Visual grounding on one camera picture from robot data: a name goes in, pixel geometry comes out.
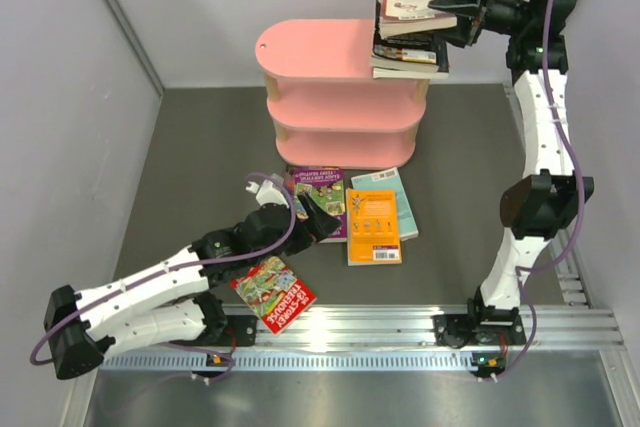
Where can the black back cover book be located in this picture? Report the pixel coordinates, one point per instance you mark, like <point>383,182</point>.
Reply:
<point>411,52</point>

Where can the orange cover book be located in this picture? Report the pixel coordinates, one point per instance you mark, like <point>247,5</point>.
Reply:
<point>373,229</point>

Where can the blue nineteen eighty-four book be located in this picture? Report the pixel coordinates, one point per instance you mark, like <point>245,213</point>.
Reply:
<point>441,73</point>

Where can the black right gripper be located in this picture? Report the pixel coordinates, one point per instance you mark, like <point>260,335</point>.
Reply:
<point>468,0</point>

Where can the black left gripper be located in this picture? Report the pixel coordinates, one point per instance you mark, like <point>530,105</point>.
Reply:
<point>313,229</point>

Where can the purple 117-storey treehouse book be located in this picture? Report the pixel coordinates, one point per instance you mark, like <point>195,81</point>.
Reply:
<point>326,187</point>

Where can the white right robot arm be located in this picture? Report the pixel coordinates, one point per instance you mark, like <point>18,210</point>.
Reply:
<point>552,192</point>

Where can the blue fantasy cover book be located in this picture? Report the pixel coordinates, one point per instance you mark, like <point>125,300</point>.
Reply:
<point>289,179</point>

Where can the red 13-storey treehouse book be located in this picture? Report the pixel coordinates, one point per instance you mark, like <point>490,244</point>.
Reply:
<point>274,294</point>

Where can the red cream pocket-watch book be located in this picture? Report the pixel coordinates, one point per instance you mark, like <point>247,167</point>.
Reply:
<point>400,17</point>

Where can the teal back cover book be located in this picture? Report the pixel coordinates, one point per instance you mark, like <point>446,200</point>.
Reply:
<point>390,180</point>

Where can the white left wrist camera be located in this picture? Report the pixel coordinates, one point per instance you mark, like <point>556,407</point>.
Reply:
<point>267,192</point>

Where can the pink three-tier shelf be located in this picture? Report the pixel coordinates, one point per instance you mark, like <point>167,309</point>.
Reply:
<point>326,107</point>

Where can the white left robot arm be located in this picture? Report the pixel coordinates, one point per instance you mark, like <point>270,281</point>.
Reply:
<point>172,300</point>

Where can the aluminium mounting rail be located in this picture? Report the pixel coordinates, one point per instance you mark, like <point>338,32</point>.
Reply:
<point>357,338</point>

